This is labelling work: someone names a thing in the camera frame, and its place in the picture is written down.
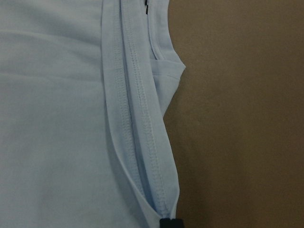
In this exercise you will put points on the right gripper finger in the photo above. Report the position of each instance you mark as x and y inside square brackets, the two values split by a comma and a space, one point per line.
[171, 223]

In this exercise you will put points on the light blue t-shirt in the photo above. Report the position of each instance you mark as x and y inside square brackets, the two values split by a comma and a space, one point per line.
[84, 86]

